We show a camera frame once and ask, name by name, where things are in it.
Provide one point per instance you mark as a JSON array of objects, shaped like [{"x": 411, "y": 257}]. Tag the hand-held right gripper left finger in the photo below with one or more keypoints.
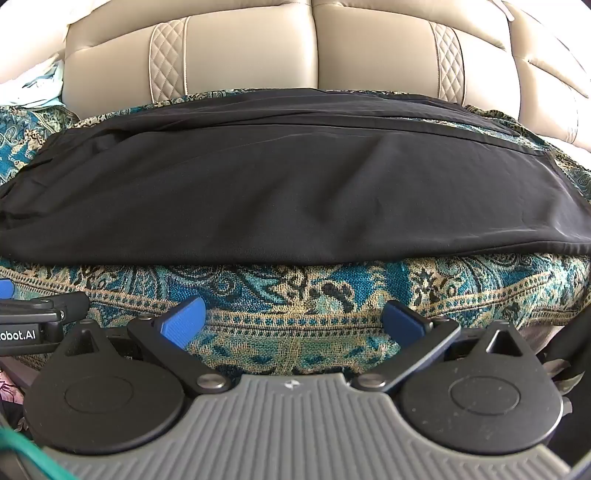
[{"x": 182, "y": 323}]

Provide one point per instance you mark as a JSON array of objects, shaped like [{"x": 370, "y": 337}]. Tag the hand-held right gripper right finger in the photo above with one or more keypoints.
[{"x": 405, "y": 321}]

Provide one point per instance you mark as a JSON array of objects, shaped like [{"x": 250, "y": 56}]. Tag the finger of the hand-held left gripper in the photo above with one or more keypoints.
[
  {"x": 69, "y": 302},
  {"x": 4, "y": 288}
]

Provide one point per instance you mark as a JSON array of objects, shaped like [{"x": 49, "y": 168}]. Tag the black pants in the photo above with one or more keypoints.
[{"x": 277, "y": 184}]

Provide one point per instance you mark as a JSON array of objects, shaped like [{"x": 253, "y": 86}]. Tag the pink floral cloth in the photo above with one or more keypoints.
[{"x": 9, "y": 387}]

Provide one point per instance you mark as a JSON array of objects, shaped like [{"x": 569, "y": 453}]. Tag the teal paisley blanket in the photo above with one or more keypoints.
[{"x": 300, "y": 295}]

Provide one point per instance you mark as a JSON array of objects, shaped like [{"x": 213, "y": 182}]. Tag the dark leaf-print cloth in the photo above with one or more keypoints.
[{"x": 570, "y": 341}]

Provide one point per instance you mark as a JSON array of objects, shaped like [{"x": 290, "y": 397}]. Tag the light blue cloth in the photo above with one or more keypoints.
[{"x": 44, "y": 85}]

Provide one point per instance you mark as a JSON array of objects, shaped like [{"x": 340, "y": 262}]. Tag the beige leather sofa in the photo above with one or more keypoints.
[{"x": 254, "y": 41}]

